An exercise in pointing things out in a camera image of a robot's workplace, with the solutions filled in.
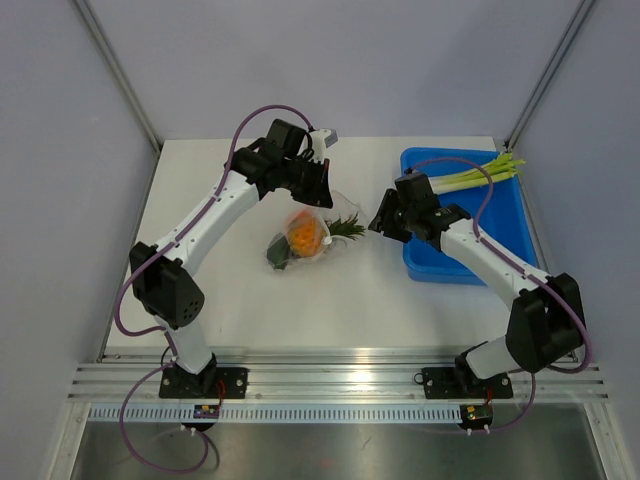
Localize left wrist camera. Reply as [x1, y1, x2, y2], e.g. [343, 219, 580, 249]
[310, 128, 338, 162]

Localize toy pineapple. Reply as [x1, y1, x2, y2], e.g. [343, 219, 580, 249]
[285, 210, 365, 258]

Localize right aluminium frame post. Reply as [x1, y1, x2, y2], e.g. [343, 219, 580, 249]
[502, 0, 599, 152]

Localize clear zip top bag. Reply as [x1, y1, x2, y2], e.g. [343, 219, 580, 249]
[263, 190, 368, 271]

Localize aluminium mounting rail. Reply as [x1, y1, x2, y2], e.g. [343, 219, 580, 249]
[65, 349, 609, 404]

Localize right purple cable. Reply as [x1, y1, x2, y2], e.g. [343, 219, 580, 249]
[405, 157, 595, 435]

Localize aluminium frame post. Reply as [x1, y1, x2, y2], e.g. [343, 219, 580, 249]
[73, 0, 162, 156]
[502, 0, 599, 152]

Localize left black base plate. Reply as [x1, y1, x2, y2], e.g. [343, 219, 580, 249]
[159, 366, 249, 400]

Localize right small circuit board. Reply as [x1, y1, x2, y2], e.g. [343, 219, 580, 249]
[460, 404, 494, 429]

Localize dark green avocado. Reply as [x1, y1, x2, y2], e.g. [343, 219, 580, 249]
[266, 233, 291, 270]

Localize green white leek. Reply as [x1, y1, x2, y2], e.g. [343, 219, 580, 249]
[430, 153, 525, 194]

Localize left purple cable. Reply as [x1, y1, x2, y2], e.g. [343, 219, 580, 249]
[113, 104, 314, 474]

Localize orange persimmon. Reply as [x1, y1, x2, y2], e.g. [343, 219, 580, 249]
[288, 209, 313, 224]

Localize blue plastic bin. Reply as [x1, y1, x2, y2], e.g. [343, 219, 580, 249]
[400, 147, 537, 285]

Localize small circuit board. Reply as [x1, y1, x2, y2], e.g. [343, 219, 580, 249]
[193, 405, 220, 419]
[460, 404, 494, 429]

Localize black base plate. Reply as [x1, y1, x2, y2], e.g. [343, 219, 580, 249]
[159, 366, 249, 400]
[413, 367, 514, 400]

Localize purple cable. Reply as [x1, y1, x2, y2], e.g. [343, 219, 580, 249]
[113, 104, 314, 474]
[405, 157, 595, 435]

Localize left small circuit board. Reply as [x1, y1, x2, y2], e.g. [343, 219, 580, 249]
[193, 405, 220, 419]

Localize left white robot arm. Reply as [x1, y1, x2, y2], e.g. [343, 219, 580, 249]
[129, 119, 338, 398]

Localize white slotted cable duct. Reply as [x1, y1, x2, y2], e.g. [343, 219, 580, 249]
[88, 403, 461, 424]

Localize left aluminium frame post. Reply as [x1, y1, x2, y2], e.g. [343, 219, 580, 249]
[73, 0, 162, 156]

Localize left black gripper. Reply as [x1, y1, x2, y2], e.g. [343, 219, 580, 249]
[281, 155, 333, 209]

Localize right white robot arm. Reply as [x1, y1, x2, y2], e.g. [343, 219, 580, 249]
[369, 172, 591, 396]

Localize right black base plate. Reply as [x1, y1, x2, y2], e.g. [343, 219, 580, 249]
[413, 367, 514, 400]

